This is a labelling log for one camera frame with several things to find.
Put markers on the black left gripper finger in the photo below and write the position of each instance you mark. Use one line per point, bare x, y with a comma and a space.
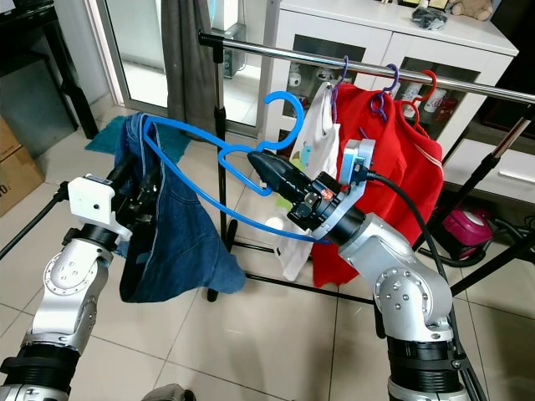
119, 174

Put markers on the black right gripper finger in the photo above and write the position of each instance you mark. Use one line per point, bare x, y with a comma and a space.
277, 184
282, 164

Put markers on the blue denim shorts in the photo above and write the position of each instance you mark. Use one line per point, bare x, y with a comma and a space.
184, 234

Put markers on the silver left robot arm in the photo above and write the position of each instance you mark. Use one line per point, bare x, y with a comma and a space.
67, 284

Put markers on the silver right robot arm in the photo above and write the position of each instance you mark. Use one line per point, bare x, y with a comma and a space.
410, 301

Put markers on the purple plastic hanger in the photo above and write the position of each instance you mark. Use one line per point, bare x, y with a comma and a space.
344, 67
394, 79

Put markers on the red plastic hanger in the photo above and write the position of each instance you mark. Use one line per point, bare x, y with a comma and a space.
433, 83

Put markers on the teal floor mat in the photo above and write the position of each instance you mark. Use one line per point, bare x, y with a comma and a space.
113, 135

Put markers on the red polo shirt striped trim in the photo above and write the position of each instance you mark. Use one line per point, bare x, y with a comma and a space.
418, 184

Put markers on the metal clothes rack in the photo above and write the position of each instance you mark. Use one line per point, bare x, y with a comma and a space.
267, 52

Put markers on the glass sliding door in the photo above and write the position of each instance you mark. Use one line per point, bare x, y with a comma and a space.
134, 50

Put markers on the grey curtain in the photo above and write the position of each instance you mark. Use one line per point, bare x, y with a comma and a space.
188, 67

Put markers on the pink floor appliance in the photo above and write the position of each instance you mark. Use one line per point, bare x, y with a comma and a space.
464, 225

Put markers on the white glass-door cabinet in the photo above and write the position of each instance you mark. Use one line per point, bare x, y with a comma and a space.
351, 25

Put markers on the black tripod stand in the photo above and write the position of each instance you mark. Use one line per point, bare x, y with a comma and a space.
481, 171

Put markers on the black side table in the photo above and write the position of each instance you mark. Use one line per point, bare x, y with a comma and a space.
42, 17

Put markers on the brown teddy bear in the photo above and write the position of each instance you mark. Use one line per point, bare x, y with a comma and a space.
471, 9

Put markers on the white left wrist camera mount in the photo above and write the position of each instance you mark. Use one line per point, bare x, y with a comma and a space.
92, 196

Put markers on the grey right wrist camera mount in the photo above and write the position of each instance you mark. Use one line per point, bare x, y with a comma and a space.
355, 163

